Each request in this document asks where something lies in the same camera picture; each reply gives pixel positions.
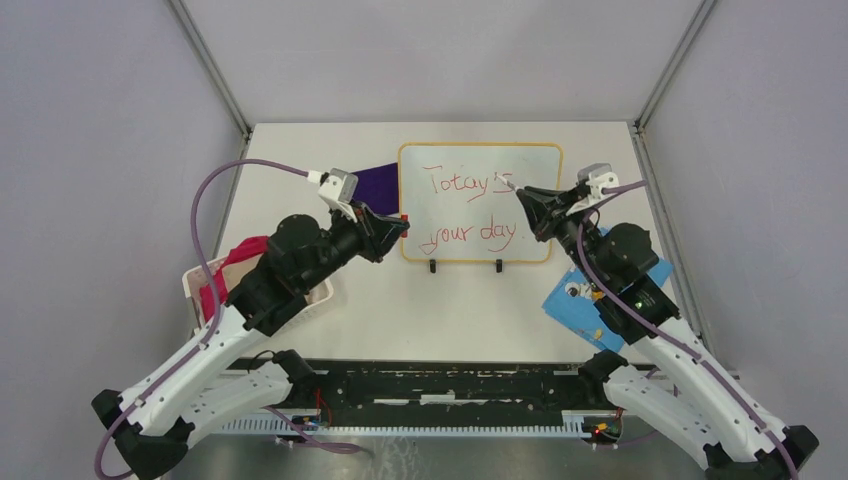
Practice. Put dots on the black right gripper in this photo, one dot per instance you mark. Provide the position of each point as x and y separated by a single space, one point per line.
545 209

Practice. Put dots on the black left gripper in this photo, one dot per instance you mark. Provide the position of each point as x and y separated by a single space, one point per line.
378 234

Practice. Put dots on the red capped whiteboard marker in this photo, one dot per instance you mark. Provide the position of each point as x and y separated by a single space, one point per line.
508 185

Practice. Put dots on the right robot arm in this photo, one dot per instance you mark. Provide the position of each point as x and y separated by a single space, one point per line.
712 418

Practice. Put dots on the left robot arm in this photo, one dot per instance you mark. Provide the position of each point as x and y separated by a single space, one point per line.
154 423

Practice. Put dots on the yellow framed whiteboard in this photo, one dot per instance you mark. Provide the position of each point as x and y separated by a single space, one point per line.
449 192

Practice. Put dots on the purple cloth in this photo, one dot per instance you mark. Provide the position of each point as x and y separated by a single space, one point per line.
378 187

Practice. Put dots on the blue cartoon print cloth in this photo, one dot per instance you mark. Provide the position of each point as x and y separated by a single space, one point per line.
570 304

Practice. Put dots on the red cloth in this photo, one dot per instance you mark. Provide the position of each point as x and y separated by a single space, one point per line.
240 260

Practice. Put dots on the beige cloth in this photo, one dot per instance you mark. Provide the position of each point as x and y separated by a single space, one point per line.
234 273

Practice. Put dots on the white plastic basket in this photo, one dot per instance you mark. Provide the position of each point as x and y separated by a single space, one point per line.
318 300

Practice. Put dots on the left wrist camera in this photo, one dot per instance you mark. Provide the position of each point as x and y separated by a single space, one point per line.
336 188

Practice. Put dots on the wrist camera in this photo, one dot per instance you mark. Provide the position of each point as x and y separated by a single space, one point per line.
336 188
597 183

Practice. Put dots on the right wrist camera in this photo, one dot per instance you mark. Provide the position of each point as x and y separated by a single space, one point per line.
597 183

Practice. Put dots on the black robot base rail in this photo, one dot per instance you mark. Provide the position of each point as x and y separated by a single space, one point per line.
377 393

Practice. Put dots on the grey aluminium frame post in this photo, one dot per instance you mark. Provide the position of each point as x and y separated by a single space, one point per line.
691 33

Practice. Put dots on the white slotted cable duct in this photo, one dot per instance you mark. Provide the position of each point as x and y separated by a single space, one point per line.
268 424

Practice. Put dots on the left aluminium frame post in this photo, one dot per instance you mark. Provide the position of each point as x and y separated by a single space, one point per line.
204 55

